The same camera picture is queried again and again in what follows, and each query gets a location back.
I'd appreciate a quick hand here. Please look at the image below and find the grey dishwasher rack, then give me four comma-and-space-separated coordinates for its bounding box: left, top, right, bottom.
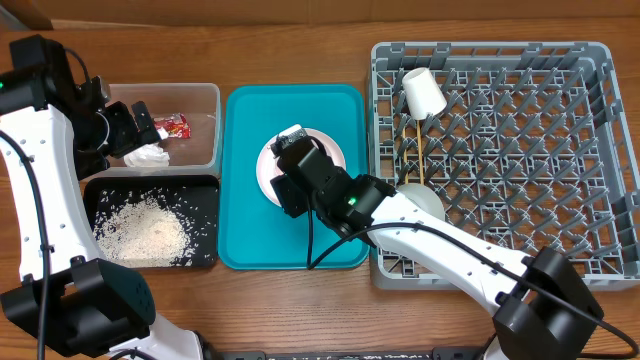
367, 42, 639, 291

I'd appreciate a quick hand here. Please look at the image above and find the white cup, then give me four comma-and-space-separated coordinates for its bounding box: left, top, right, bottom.
402, 67, 447, 120

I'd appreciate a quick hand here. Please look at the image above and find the white rice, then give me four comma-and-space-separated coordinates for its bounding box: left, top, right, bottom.
92, 187, 219, 268

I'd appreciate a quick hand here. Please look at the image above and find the black plastic tray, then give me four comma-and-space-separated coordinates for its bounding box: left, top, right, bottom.
82, 174, 221, 270

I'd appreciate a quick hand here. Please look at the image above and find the large white plate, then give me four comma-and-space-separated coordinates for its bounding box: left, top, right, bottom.
256, 128, 346, 207

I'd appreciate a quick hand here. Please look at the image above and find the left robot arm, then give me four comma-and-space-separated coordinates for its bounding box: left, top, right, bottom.
1, 35, 217, 359

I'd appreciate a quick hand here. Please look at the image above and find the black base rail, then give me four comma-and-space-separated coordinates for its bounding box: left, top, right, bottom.
221, 346, 482, 360

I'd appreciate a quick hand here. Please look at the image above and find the white bowl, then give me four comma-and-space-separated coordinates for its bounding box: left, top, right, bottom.
397, 183, 445, 221

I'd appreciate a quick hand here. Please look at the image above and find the clear plastic bin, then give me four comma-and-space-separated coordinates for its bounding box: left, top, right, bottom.
99, 83, 224, 177

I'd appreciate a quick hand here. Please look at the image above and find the red foil wrapper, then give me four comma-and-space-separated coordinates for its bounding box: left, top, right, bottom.
153, 113, 191, 140

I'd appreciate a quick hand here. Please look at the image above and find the cardboard backdrop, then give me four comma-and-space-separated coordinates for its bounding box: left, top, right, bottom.
1, 0, 639, 30

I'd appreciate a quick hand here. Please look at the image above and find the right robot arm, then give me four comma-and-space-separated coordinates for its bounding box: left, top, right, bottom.
270, 131, 603, 359

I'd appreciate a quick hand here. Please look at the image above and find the white napkin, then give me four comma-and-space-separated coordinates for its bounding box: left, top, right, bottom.
124, 144, 170, 167

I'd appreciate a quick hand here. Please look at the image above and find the teal serving tray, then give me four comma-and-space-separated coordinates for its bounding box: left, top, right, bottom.
218, 84, 368, 270

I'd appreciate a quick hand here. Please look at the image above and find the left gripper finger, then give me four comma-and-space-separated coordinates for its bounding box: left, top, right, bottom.
131, 101, 161, 145
104, 102, 141, 158

